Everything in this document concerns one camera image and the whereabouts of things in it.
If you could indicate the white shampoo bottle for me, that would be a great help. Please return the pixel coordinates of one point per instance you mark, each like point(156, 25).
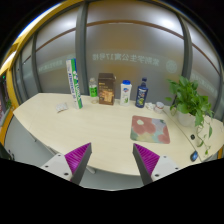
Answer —
point(126, 87)

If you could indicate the small white wrapped packet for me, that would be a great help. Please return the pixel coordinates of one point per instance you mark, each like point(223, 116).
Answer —
point(61, 107)

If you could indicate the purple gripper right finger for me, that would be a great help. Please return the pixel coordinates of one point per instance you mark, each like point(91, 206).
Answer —
point(151, 166)

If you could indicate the brown carton box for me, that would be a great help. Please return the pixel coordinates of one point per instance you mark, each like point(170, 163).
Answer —
point(106, 88)

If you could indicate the dark blue shampoo bottle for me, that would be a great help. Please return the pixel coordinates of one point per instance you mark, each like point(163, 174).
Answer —
point(141, 96)

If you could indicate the clear green-label bottle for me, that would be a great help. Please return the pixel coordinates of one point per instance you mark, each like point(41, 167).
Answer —
point(93, 89)

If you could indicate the floral mouse pad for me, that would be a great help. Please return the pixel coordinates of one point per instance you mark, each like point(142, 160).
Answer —
point(151, 130)

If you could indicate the potted green pothos plant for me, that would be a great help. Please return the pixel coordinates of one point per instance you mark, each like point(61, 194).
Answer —
point(188, 101)

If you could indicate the small white red-lid jar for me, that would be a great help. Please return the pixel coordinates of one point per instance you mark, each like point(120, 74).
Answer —
point(159, 106)

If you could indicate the black round desk grommet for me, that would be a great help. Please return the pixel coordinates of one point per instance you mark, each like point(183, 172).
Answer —
point(192, 136)

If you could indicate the green white shuttlecock tube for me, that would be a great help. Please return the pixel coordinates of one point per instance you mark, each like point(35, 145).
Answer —
point(74, 82)

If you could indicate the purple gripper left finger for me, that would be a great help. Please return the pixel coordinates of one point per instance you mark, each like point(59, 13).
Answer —
point(70, 166)

